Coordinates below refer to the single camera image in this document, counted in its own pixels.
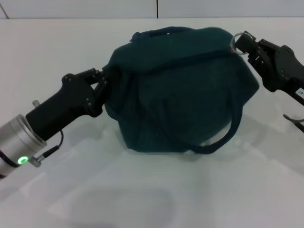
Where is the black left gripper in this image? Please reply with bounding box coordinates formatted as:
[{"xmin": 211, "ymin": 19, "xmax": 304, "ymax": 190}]
[{"xmin": 25, "ymin": 67, "xmax": 114, "ymax": 141}]

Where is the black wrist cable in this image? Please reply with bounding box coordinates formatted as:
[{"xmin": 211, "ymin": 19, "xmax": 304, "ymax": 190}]
[
  {"xmin": 29, "ymin": 129, "xmax": 65, "ymax": 169},
  {"xmin": 282, "ymin": 113, "xmax": 304, "ymax": 134}
]

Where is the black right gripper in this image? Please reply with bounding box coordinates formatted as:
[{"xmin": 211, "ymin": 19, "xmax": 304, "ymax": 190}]
[{"xmin": 234, "ymin": 35, "xmax": 304, "ymax": 107}]

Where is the dark teal fabric bag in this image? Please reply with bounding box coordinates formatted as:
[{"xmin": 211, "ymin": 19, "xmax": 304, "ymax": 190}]
[{"xmin": 103, "ymin": 26, "xmax": 260, "ymax": 155}]

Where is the metal zipper pull ring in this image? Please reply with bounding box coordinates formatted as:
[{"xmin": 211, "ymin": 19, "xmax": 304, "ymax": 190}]
[{"xmin": 228, "ymin": 30, "xmax": 257, "ymax": 57}]

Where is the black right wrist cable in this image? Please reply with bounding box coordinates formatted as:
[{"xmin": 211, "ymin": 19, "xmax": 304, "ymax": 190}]
[{"xmin": 282, "ymin": 113, "xmax": 304, "ymax": 134}]

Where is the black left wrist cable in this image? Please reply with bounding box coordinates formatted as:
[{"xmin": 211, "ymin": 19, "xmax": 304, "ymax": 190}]
[{"xmin": 29, "ymin": 129, "xmax": 65, "ymax": 169}]

